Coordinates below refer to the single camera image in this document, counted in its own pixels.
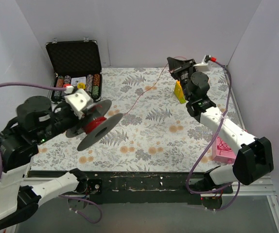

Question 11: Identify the red cable bundle in box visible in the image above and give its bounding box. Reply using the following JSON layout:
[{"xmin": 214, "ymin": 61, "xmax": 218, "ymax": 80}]
[{"xmin": 216, "ymin": 139, "xmax": 231, "ymax": 155}]

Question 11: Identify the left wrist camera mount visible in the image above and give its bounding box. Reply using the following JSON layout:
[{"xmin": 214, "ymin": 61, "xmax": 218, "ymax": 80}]
[{"xmin": 64, "ymin": 85, "xmax": 93, "ymax": 119}]

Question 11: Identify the red thin cable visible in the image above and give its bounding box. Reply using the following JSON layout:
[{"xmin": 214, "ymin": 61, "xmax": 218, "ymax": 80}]
[{"xmin": 122, "ymin": 57, "xmax": 189, "ymax": 115}]

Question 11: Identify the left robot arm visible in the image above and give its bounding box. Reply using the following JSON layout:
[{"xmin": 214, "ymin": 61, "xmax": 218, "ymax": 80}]
[{"xmin": 0, "ymin": 96, "xmax": 87, "ymax": 230}]

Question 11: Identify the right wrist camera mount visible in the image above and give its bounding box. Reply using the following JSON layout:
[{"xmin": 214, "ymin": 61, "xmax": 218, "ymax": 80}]
[{"xmin": 193, "ymin": 55, "xmax": 216, "ymax": 72}]

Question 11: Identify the yellow toy brick tower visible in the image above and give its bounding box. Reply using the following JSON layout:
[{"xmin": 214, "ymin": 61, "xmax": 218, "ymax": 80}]
[{"xmin": 174, "ymin": 81, "xmax": 186, "ymax": 104}]

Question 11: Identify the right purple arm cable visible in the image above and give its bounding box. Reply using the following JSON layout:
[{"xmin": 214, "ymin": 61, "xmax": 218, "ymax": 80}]
[{"xmin": 187, "ymin": 59, "xmax": 240, "ymax": 211}]

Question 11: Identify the black cable spool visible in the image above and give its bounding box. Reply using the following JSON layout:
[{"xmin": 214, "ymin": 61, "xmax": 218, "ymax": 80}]
[{"xmin": 77, "ymin": 100, "xmax": 123, "ymax": 151}]

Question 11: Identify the black front base bar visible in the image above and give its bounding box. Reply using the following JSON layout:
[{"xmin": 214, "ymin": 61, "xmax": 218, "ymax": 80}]
[{"xmin": 59, "ymin": 171, "xmax": 230, "ymax": 206}]

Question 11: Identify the pink plastic box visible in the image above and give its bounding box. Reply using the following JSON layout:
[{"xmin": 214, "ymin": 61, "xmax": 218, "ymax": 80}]
[{"xmin": 212, "ymin": 136, "xmax": 236, "ymax": 164}]

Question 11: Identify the floral table mat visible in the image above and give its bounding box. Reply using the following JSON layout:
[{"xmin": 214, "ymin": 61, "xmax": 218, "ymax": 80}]
[{"xmin": 27, "ymin": 67, "xmax": 254, "ymax": 173}]

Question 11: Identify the black poker chip case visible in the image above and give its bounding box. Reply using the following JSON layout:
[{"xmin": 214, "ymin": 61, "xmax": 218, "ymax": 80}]
[{"xmin": 45, "ymin": 37, "xmax": 103, "ymax": 102}]

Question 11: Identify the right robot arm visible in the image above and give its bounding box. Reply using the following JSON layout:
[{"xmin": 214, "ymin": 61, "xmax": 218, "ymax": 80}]
[{"xmin": 167, "ymin": 55, "xmax": 274, "ymax": 194}]

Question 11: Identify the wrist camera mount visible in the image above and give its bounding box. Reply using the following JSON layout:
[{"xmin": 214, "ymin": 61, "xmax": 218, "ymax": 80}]
[
  {"xmin": 64, "ymin": 85, "xmax": 93, "ymax": 119},
  {"xmin": 193, "ymin": 55, "xmax": 216, "ymax": 72}
]

